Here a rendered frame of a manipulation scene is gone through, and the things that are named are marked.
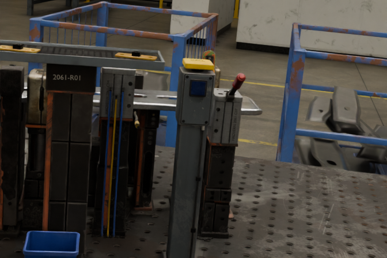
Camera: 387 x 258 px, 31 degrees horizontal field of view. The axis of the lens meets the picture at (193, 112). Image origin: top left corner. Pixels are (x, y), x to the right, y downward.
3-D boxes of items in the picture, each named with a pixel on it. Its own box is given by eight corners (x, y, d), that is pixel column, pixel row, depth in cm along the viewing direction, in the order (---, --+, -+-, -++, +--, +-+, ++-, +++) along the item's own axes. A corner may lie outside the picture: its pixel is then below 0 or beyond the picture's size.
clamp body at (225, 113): (227, 223, 180) (241, 88, 172) (234, 241, 170) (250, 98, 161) (190, 222, 179) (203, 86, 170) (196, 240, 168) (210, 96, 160)
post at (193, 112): (194, 253, 161) (212, 68, 150) (198, 269, 154) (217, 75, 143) (162, 253, 160) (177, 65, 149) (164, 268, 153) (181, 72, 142)
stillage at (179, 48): (93, 136, 484) (101, 0, 461) (205, 152, 473) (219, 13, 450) (23, 195, 369) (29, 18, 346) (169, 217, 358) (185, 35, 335)
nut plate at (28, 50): (41, 50, 141) (41, 45, 141) (35, 53, 137) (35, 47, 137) (1, 46, 142) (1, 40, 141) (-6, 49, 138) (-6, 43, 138)
